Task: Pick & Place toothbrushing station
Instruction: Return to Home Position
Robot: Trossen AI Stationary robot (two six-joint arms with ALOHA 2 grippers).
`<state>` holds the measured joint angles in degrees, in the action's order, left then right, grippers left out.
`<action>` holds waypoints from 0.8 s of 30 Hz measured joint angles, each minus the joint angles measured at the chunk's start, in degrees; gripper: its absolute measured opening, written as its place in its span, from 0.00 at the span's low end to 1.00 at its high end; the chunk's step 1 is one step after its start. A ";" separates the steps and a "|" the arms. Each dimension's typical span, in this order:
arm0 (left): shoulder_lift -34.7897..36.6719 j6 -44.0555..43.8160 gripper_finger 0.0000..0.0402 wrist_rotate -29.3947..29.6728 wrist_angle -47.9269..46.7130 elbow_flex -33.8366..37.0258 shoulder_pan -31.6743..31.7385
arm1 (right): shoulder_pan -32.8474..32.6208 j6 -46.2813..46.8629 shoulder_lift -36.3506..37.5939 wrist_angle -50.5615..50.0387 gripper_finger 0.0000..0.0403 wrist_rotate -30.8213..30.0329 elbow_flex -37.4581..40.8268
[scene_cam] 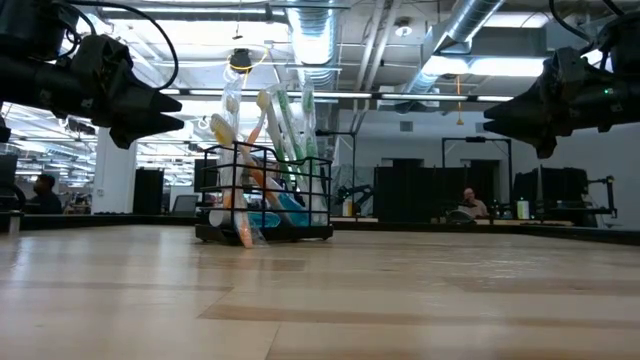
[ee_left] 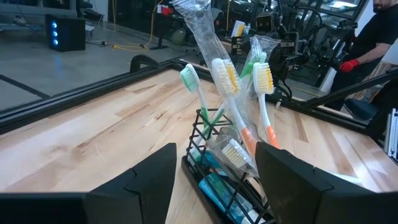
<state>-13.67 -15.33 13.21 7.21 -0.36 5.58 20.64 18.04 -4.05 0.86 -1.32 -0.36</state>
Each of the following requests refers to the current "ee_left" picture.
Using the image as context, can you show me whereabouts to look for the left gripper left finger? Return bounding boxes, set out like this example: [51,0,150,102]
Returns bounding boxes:
[0,142,177,224]

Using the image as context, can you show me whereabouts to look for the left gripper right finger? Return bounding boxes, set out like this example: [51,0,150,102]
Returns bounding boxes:
[255,141,398,224]

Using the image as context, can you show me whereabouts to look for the green white toothbrush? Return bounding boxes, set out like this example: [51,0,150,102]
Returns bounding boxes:
[179,63,212,147]
[189,34,280,162]

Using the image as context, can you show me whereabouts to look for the black wire basket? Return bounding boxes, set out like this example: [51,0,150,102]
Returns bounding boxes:
[181,108,277,224]

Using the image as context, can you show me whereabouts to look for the red glove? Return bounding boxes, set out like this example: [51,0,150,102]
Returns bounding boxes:
[339,58,361,73]

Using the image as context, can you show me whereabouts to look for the blue chair seat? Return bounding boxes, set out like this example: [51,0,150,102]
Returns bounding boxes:
[344,98,379,121]

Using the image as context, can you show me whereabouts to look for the person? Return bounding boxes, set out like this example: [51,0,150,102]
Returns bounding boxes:
[329,0,398,110]

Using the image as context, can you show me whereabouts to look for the white aluminium extrusion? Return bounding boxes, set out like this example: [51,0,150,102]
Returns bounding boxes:
[384,108,398,163]

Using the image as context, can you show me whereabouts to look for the black computer tower blue lights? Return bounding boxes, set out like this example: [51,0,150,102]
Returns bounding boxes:
[45,14,86,53]

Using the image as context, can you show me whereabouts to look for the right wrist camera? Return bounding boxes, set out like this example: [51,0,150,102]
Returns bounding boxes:
[280,32,300,48]

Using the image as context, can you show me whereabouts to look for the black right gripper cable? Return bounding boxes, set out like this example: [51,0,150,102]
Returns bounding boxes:
[275,73,295,102]

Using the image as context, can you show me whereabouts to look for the black table frame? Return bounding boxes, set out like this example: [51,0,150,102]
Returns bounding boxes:
[0,58,398,147]

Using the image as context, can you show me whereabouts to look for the black frame hook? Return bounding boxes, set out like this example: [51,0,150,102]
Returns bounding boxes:
[129,54,160,74]

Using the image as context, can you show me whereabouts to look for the yellow floor cable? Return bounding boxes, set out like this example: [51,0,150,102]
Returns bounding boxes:
[111,0,164,52]

